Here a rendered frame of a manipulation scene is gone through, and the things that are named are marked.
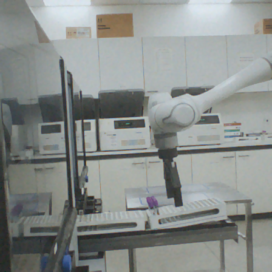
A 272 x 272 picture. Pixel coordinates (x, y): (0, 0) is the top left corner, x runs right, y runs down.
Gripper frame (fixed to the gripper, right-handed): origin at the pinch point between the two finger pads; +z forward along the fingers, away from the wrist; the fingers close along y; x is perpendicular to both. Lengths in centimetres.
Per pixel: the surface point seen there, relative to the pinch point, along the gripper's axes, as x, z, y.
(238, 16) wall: -176, -145, 292
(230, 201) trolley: -31.6, 12.9, 25.0
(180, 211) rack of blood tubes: -0.7, 3.7, -4.9
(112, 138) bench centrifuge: 13, -15, 230
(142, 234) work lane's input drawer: 14.9, 9.3, -6.2
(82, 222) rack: 35.8, 1.3, -4.7
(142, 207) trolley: 10.2, 8.8, 26.6
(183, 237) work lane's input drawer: -0.1, 13.1, -6.6
